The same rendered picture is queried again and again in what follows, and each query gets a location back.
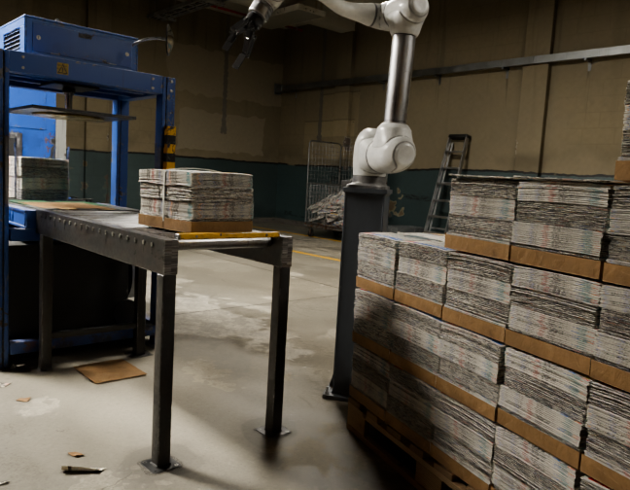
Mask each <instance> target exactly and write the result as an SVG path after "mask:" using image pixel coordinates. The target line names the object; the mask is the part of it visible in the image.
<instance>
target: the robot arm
mask: <svg viewBox="0 0 630 490"><path fill-rule="evenodd" d="M283 1H284V0H254V1H253V3H252V5H251V6H250V8H249V10H248V12H249V13H248V15H247V16H246V17H243V18H242V19H241V20H240V21H239V22H237V23H236V24H235V25H233V26H232V27H231V28H230V31H229V33H230V35H229V37H228V38H227V40H226V42H225V43H224V45H223V47H222V49H223V50H225V51H229V49H230V48H231V46H232V45H233V43H234V42H235V40H236V38H237V35H239V34H242V33H243V34H244V45H243V49H242V53H240V54H239V56H238V58H236V60H235V61H234V63H233V65H232V67H233V68H235V69H237V70H238V69H239V67H240V66H241V64H242V62H243V61H244V59H245V58H246V57H247V58H249V57H250V54H251V51H252V48H253V46H254V43H255V41H256V39H257V36H256V35H255V32H256V31H257V30H260V29H261V28H262V26H263V24H264V23H266V22H267V21H268V19H269V18H270V16H271V15H272V13H273V12H274V11H275V10H276V9H277V8H278V7H279V6H280V5H281V4H282V2H283ZM319 1H320V2H322V3H323V4H324V5H326V6H327V7H328V8H330V9H331V10H332V11H334V12H335V13H337V14H339V15H341V16H343V17H346V18H350V19H353V20H355V21H357V22H359V23H362V24H364V25H366V26H369V27H372V28H375V29H379V30H384V31H390V34H391V36H392V37H393V38H392V47H391V56H390V65H389V75H388V85H387V93H386V103H385V113H384V122H383V123H382V124H381V125H380V126H379V127H378V128H367V129H364V130H363V131H362V132H360V134H359V135H358V137H357V140H356V142H355V147H354V155H353V175H354V176H353V178H352V179H350V180H342V181H341V185H343V186H346V188H360V189H376V190H390V187H388V186H386V185H385V183H386V182H385V177H386V173H387V174H392V173H399V172H402V171H404V170H406V169H407V168H408V167H409V166H410V165H411V164H412V163H413V162H414V160H415V157H416V149H415V145H414V143H413V140H412V133H411V129H410V127H409V126H408V125H407V124H406V121H407V112H408V102H409V94H410V85H411V75H412V66H413V57H414V48H415V39H416V38H417V37H418V35H419V34H420V31H421V28H422V25H423V23H424V20H425V18H426V17H427V15H428V12H429V2H428V0H390V1H387V2H384V3H382V4H377V3H351V2H347V1H344V0H319Z"/></svg>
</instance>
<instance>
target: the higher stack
mask: <svg viewBox="0 0 630 490"><path fill-rule="evenodd" d="M627 85H630V81H628V83H627ZM626 90H627V93H626V96H625V98H626V100H624V102H625V103H624V105H625V109H626V110H625V111H626V112H624V113H628V114H624V115H623V116H624V120H627V121H623V123H624V127H623V129H622V130H623V139H622V144H621V148H622V150H621V152H622V155H621V157H619V158H620V159H618V160H630V86H627V88H626ZM613 190H614V191H616V192H615V193H614V194H613V195H612V196H614V197H619V198H614V199H613V201H612V209H611V212H612V213H611V215H610V219H616V220H611V222H610V226H611V227H610V228H609V230H608V231H612V232H608V233H610V234H611V235H612V236H610V240H611V241H612V242H611V243H610V244H611V246H609V257H608V258H607V263H613V264H618V265H624V266H630V186H615V187H613ZM602 287H603V288H601V289H603V290H601V291H603V292H600V293H601V294H600V297H601V299H600V302H602V303H600V305H599V306H601V307H602V311H600V316H601V317H600V326H599V328H600V330H598V331H597V332H596V334H597V335H598V336H597V337H595V339H597V340H595V341H596V342H595V343H596V344H594V345H596V346H594V347H596V348H594V349H596V350H593V351H595V352H594V354H593V356H595V361H597V362H600V363H603V364H606V365H608V366H611V367H614V368H619V369H622V370H624V371H627V372H630V287H628V286H623V285H618V284H611V285H603V286H602ZM590 387H592V389H591V391H590V393H591V394H590V400H588V401H589V403H590V404H588V405H587V407H589V408H587V409H588V410H587V413H588V414H587V415H588V416H586V417H587V421H588V422H586V424H585V425H586V426H585V427H586V428H588V429H587V432H588V435H587V437H588V438H587V439H586V448H585V450H584V455H585V456H587V457H589V458H591V459H593V460H595V461H597V462H598V463H600V464H602V465H604V466H606V467H608V468H609V469H611V470H613V471H615V472H617V473H619V474H621V475H623V476H625V477H627V478H629V479H630V393H629V392H626V391H624V390H621V389H619V388H616V387H614V386H612V385H609V384H607V383H604V382H602V381H595V382H591V385H590ZM580 479H582V481H581V483H580V489H581V490H613V489H611V488H610V487H608V486H607V485H605V484H603V483H601V482H600V481H598V480H596V479H594V478H593V477H591V476H589V475H585V476H582V477H581V478H580Z"/></svg>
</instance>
